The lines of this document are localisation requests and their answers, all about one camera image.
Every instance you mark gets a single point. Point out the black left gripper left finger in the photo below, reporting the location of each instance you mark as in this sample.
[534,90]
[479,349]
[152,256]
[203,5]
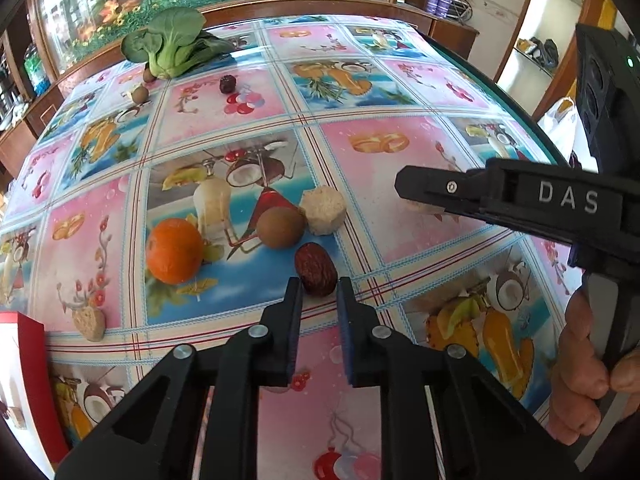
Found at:
[195,414]

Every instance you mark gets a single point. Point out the green label water bottle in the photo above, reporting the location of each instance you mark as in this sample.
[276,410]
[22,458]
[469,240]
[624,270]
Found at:
[35,71]

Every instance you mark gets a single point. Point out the brown kiwi fruit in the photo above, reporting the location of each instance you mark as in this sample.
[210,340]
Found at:
[280,227]

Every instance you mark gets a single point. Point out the dark red jujube date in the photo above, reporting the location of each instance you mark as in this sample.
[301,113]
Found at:
[315,270]

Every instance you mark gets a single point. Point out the colourful fruit print tablecloth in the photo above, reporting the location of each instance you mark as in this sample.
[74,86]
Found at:
[335,100]

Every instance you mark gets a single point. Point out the far dark jujube date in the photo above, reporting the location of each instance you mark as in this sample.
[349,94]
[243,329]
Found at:
[227,84]

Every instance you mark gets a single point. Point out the green bok choy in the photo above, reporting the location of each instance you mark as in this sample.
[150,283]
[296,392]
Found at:
[173,43]

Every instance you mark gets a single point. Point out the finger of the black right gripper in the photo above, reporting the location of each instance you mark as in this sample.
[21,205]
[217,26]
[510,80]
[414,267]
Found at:
[451,190]

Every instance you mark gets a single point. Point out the right hand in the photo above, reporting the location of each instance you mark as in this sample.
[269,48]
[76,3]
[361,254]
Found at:
[579,378]

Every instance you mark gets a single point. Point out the small brown longan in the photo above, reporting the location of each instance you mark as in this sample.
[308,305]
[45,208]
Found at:
[140,95]
[147,75]

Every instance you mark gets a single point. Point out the red white shallow box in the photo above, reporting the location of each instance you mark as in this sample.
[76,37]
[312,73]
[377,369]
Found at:
[28,409]

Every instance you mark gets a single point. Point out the wooden low cabinet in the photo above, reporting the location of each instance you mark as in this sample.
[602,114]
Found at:
[16,143]

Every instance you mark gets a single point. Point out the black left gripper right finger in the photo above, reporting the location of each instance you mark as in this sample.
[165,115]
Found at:
[443,415]

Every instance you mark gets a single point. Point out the orange tangerine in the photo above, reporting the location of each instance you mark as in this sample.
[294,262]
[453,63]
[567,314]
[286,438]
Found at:
[174,251]

